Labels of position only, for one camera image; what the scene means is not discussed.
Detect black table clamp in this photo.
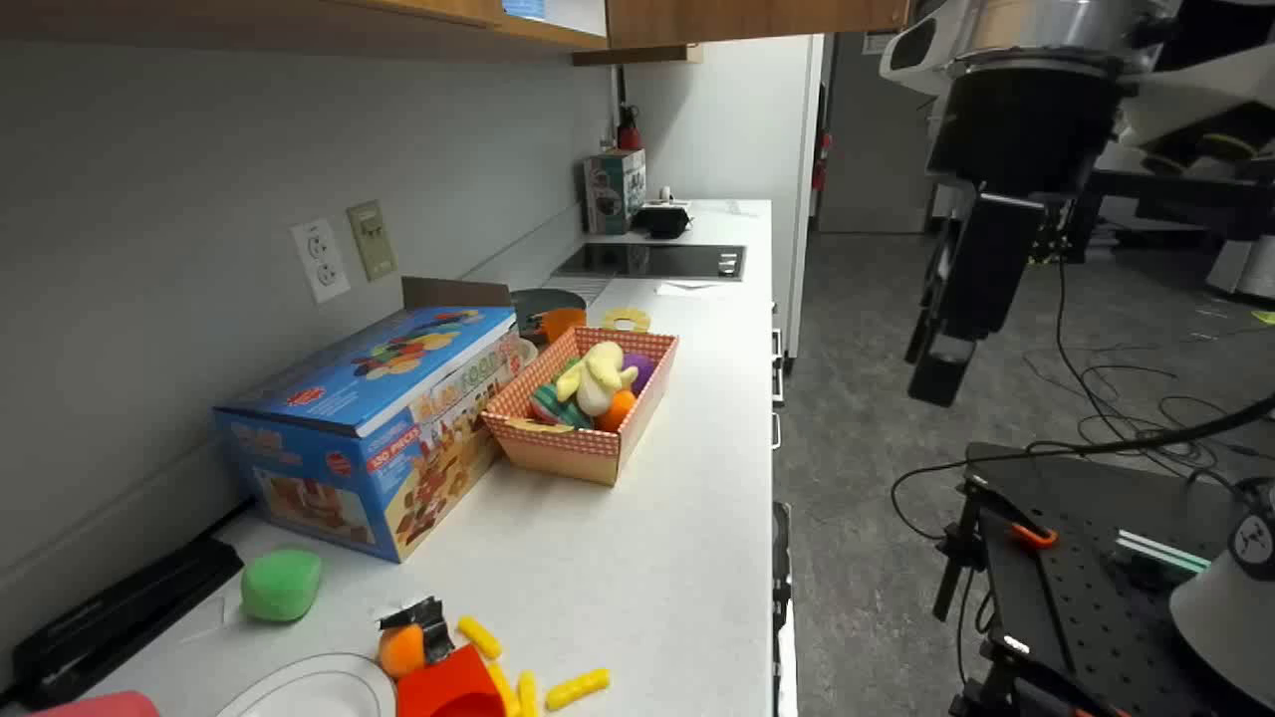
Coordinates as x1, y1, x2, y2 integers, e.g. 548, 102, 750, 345
923, 472, 1014, 630

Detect black camera stand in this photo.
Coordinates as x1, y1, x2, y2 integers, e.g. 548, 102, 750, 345
1050, 132, 1275, 261

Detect wooden cabinet door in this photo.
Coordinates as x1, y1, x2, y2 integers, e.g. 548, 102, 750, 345
605, 0, 918, 57

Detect white wall outlet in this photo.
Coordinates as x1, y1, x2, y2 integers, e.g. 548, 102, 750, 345
292, 216, 360, 305

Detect black stapler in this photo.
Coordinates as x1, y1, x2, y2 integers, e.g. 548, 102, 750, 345
6, 533, 248, 714

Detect brown flat board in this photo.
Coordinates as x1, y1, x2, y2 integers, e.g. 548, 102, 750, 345
400, 272, 516, 317

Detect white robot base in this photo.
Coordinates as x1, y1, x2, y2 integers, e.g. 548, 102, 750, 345
1162, 544, 1275, 717

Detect blue toy box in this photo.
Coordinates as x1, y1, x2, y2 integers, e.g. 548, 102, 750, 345
211, 302, 543, 565

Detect teal white bar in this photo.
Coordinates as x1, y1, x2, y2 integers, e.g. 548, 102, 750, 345
1111, 527, 1219, 578

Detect black cooktop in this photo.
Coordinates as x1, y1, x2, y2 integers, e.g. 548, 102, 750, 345
554, 237, 750, 288

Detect white plate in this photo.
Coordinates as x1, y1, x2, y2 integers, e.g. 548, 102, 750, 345
216, 650, 402, 717

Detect green toy block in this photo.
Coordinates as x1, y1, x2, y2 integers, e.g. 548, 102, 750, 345
240, 544, 325, 630

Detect black breadboard table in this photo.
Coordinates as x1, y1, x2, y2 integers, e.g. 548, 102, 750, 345
957, 442, 1275, 717

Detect cream toy banana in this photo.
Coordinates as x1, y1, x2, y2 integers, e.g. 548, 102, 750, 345
571, 339, 640, 420

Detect green white carton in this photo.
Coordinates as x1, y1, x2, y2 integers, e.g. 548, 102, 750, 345
579, 146, 655, 237

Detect orange clamp handle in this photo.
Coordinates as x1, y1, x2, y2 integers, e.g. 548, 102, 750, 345
1001, 517, 1062, 559

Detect black floor cables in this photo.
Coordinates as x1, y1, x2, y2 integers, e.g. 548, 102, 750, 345
886, 251, 1275, 549

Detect black toy piece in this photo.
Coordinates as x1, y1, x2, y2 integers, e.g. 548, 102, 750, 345
373, 592, 457, 663

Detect pink cardboard tray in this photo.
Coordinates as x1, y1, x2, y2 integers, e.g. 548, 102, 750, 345
477, 321, 682, 488

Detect red fire extinguisher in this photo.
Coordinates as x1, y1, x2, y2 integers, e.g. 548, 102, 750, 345
809, 128, 835, 197

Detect pink toy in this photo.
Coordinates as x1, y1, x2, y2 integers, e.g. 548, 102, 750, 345
20, 690, 162, 717

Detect purple toy fruit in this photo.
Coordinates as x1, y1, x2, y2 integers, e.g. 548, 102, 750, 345
619, 349, 661, 399

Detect red toy fries box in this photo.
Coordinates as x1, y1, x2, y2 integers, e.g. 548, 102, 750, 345
390, 641, 516, 717

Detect orange toy ball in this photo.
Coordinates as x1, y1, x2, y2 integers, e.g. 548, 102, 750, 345
373, 622, 430, 681

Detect white refrigerator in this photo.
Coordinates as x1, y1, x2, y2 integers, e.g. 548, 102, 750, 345
621, 31, 827, 363

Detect green toy vegetable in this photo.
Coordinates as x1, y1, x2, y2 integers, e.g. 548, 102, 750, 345
527, 378, 597, 435

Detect gray door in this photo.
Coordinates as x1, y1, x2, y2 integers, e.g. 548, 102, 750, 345
811, 27, 964, 237

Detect black drawer handle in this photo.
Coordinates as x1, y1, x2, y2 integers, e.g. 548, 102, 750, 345
767, 496, 799, 630

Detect gray bowl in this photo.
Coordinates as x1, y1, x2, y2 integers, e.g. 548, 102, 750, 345
504, 288, 589, 349

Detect beige switch plate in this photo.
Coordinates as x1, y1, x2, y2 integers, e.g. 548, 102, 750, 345
344, 196, 402, 288

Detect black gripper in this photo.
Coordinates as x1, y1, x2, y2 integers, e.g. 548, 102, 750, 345
904, 188, 1054, 409

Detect wooden wall cabinet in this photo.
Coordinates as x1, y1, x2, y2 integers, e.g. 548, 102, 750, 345
0, 0, 615, 65

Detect orange toy fruit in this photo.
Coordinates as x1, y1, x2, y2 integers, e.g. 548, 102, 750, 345
593, 386, 640, 435

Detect orange toy in bowl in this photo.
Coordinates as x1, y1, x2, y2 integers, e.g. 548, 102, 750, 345
534, 305, 589, 345

